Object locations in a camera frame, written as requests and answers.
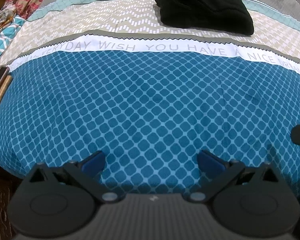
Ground black pants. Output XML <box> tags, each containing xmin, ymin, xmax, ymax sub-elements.
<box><xmin>154</xmin><ymin>0</ymin><xmax>255</xmax><ymax>37</ymax></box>

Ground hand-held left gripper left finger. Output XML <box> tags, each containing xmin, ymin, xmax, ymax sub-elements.
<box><xmin>27</xmin><ymin>150</ymin><xmax>118</xmax><ymax>204</ymax></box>

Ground teal patterned quilt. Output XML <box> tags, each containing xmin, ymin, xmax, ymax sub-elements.
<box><xmin>0</xmin><ymin>4</ymin><xmax>24</xmax><ymax>67</ymax></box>

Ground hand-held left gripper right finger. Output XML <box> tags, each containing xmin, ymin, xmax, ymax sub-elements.
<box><xmin>189</xmin><ymin>150</ymin><xmax>281</xmax><ymax>204</ymax></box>

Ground teal and beige printed bedsheet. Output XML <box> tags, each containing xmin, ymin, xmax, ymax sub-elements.
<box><xmin>0</xmin><ymin>0</ymin><xmax>300</xmax><ymax>195</ymax></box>

